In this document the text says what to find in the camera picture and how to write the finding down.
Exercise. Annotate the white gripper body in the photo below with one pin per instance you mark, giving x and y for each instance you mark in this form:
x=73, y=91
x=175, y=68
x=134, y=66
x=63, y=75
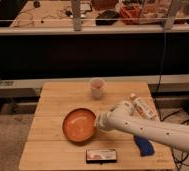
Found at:
x=101, y=121

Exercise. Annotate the orange ceramic bowl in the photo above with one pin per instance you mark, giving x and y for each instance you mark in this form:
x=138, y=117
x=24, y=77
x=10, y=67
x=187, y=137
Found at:
x=78, y=125

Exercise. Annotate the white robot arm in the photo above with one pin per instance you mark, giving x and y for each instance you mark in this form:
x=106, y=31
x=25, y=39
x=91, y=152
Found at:
x=120, y=117

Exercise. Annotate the translucent plastic cup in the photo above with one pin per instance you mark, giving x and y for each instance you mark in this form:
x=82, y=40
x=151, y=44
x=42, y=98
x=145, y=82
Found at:
x=96, y=87

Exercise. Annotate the black rectangular box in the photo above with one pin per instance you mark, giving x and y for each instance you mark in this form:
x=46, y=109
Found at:
x=101, y=156

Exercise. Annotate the white tube with cap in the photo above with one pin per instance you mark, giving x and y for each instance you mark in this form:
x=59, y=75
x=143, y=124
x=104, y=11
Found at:
x=142, y=107

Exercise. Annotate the blue sponge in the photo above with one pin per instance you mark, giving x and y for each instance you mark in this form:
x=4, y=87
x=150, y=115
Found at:
x=145, y=147

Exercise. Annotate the black cloth on bench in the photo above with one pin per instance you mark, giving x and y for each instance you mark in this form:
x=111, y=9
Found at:
x=107, y=17

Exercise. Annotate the orange basket on bench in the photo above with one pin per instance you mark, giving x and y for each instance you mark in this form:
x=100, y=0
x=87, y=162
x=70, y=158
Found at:
x=130, y=14

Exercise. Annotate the metal vertical post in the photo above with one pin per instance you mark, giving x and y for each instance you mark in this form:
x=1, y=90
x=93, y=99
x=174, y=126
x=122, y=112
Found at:
x=75, y=4

